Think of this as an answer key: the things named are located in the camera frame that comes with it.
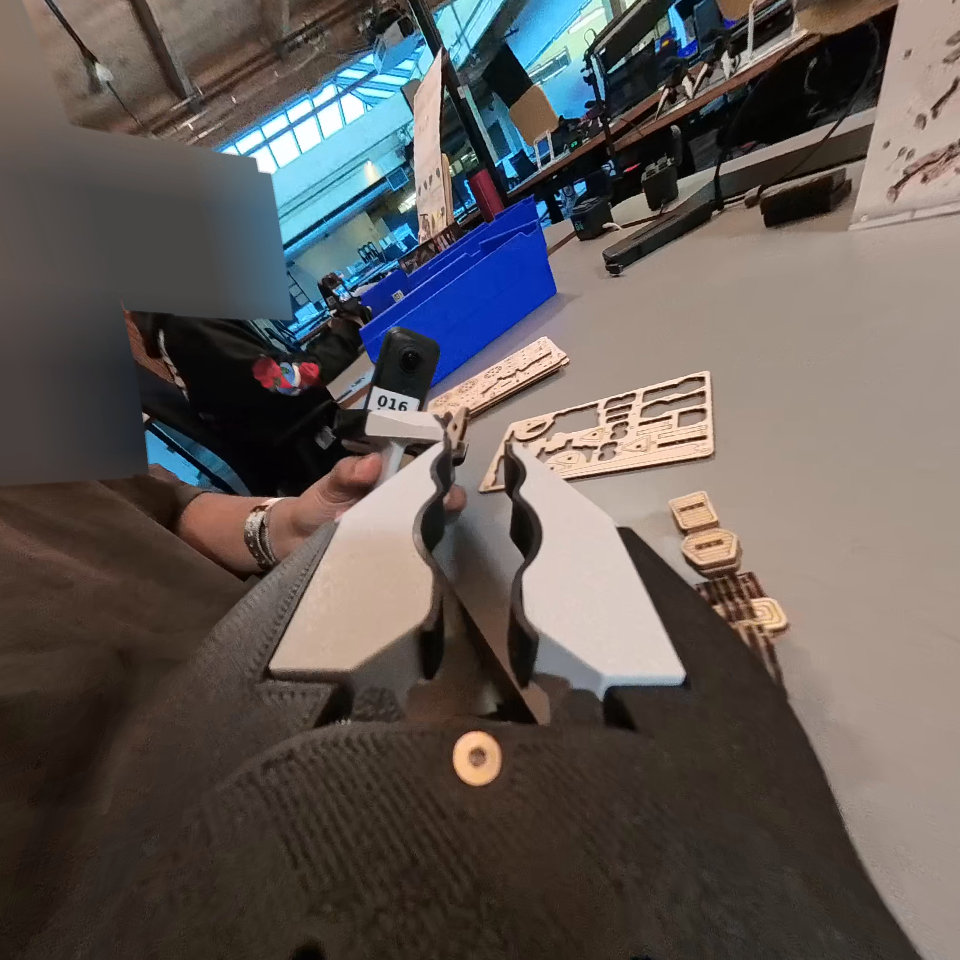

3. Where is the white stained board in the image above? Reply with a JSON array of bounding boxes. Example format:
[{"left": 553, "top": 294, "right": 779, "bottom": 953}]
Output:
[{"left": 849, "top": 0, "right": 960, "bottom": 232}]

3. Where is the black hand-held device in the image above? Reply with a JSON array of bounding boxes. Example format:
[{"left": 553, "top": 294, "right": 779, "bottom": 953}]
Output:
[{"left": 318, "top": 273, "right": 373, "bottom": 325}]

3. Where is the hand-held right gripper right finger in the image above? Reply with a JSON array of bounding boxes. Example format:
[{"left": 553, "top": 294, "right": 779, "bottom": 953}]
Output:
[{"left": 501, "top": 441, "right": 687, "bottom": 697}]

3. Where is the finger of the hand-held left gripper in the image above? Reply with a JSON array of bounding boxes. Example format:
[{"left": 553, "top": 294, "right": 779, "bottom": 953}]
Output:
[{"left": 365, "top": 411, "right": 445, "bottom": 489}]

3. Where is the dark rectangular block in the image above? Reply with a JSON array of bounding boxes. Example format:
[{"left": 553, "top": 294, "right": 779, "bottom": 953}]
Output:
[{"left": 759, "top": 166, "right": 853, "bottom": 228}]

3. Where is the black small box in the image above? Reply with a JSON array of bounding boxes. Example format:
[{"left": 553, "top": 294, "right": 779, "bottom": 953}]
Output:
[{"left": 641, "top": 161, "right": 681, "bottom": 211}]

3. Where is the cut-out wooden puzzle sheet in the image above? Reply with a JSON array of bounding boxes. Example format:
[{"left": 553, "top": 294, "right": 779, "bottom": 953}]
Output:
[{"left": 480, "top": 371, "right": 715, "bottom": 495}]

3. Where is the person's brown clothing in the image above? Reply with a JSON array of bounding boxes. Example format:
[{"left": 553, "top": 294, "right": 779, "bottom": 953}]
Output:
[{"left": 0, "top": 463, "right": 339, "bottom": 960}]

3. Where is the wooden model assembly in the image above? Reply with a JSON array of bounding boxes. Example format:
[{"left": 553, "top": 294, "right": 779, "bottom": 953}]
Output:
[{"left": 667, "top": 491, "right": 792, "bottom": 684}]

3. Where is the blue plastic bin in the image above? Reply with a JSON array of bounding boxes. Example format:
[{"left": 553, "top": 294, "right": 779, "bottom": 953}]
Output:
[{"left": 358, "top": 196, "right": 560, "bottom": 387}]

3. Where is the red cylinder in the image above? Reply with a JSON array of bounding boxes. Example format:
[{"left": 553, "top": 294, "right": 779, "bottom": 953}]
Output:
[{"left": 468, "top": 171, "right": 510, "bottom": 226}]

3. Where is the wooden workbench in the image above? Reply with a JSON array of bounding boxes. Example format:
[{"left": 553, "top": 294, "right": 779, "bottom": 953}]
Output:
[{"left": 510, "top": 0, "right": 901, "bottom": 198}]

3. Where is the person's left forearm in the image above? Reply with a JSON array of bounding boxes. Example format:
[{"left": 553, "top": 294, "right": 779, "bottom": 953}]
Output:
[{"left": 176, "top": 487, "right": 260, "bottom": 579}]

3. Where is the black long bar device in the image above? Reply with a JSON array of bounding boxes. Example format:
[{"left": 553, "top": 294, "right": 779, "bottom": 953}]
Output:
[{"left": 602, "top": 191, "right": 723, "bottom": 277}]

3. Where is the person's left hand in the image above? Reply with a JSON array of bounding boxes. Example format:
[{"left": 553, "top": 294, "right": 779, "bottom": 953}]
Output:
[{"left": 273, "top": 452, "right": 468, "bottom": 560}]

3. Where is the wooden puzzle sheet stack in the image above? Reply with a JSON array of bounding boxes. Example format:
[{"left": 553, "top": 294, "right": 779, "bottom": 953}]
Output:
[{"left": 427, "top": 336, "right": 571, "bottom": 417}]

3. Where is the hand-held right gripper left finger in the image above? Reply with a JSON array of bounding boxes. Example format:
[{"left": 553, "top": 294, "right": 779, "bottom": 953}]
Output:
[{"left": 268, "top": 433, "right": 462, "bottom": 684}]

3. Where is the grey desk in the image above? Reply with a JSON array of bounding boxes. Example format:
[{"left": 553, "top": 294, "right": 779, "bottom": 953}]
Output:
[{"left": 330, "top": 112, "right": 960, "bottom": 960}]

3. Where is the standing printed board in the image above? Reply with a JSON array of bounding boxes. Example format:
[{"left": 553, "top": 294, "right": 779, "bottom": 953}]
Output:
[{"left": 411, "top": 48, "right": 457, "bottom": 234}]

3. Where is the silver bracelet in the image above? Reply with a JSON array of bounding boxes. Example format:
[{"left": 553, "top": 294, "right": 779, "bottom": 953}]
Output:
[{"left": 241, "top": 496, "right": 288, "bottom": 573}]

